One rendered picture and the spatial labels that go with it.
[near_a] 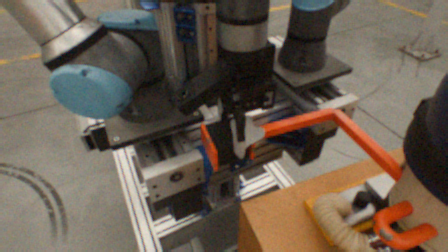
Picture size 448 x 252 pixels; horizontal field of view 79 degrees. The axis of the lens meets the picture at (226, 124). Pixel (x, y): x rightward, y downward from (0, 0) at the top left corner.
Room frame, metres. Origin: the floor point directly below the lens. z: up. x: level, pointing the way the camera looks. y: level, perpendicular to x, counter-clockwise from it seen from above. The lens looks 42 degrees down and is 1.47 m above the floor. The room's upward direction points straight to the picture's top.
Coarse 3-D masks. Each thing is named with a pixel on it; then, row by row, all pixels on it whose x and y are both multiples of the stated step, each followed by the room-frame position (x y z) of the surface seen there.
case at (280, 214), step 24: (360, 168) 0.43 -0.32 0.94; (288, 192) 0.36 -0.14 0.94; (312, 192) 0.36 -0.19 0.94; (240, 216) 0.32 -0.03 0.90; (264, 216) 0.30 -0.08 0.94; (288, 216) 0.30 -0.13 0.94; (240, 240) 0.32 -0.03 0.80; (264, 240) 0.25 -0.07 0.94; (288, 240) 0.25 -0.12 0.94; (312, 240) 0.25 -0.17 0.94
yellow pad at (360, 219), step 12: (360, 180) 0.37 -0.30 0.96; (336, 192) 0.34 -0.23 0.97; (348, 192) 0.34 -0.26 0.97; (360, 192) 0.32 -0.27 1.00; (312, 204) 0.31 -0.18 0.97; (360, 204) 0.30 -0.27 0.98; (372, 204) 0.31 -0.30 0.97; (312, 216) 0.29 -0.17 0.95; (348, 216) 0.28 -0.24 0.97; (360, 216) 0.28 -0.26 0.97; (372, 216) 0.28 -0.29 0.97; (360, 228) 0.26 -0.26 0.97; (372, 228) 0.26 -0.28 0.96
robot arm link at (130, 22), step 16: (112, 16) 0.54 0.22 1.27; (128, 16) 0.54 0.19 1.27; (144, 16) 0.54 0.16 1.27; (112, 32) 0.49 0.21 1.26; (128, 32) 0.50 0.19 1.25; (144, 32) 0.52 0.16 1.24; (144, 48) 0.49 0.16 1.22; (160, 48) 0.56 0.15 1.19; (160, 64) 0.54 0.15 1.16; (144, 80) 0.51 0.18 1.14
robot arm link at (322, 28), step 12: (300, 0) 0.75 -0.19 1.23; (312, 0) 0.73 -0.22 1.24; (324, 0) 0.73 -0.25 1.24; (336, 0) 0.77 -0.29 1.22; (300, 12) 0.74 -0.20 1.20; (312, 12) 0.73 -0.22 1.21; (324, 12) 0.73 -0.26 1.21; (336, 12) 0.79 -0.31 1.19; (288, 24) 0.78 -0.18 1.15; (300, 24) 0.74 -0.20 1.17; (312, 24) 0.73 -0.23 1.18; (324, 24) 0.74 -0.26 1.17; (300, 36) 0.74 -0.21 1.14; (312, 36) 0.73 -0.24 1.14
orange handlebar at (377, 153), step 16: (320, 112) 0.46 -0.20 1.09; (336, 112) 0.46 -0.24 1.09; (272, 128) 0.41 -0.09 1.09; (288, 128) 0.42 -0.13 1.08; (352, 128) 0.41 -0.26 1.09; (368, 144) 0.37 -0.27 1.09; (384, 160) 0.33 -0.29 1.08; (400, 176) 0.29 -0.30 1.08; (400, 208) 0.23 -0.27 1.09; (384, 224) 0.20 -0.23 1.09; (384, 240) 0.18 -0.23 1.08; (400, 240) 0.18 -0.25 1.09; (416, 240) 0.18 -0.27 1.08
